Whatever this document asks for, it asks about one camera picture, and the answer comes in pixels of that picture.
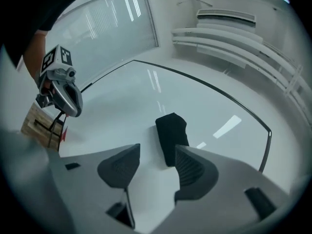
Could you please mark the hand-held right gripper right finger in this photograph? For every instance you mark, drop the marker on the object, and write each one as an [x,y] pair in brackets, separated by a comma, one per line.
[231,191]

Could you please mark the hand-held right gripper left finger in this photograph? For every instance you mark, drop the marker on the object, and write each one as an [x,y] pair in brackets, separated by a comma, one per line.
[92,179]

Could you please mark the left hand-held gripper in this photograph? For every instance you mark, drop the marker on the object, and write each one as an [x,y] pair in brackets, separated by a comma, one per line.
[57,62]

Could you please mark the black whiteboard eraser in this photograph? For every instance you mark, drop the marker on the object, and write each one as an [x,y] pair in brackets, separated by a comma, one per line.
[170,130]

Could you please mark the person's left forearm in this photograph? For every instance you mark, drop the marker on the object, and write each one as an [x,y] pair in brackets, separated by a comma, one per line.
[36,55]

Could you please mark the white whiteboard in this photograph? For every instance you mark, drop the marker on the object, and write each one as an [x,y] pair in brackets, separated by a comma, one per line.
[195,101]

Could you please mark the person's left hand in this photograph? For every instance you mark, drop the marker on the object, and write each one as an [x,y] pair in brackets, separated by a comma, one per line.
[47,86]

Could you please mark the white window blind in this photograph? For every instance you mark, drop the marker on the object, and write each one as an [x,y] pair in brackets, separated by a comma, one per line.
[104,33]

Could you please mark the person's black shirt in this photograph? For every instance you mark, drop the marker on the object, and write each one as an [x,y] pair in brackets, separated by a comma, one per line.
[29,8]

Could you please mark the white insulated pipe bundle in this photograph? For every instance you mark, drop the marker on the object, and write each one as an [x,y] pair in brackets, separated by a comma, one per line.
[231,45]

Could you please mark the white air conditioner vent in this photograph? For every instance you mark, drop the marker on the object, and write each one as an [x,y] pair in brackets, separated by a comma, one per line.
[226,17]

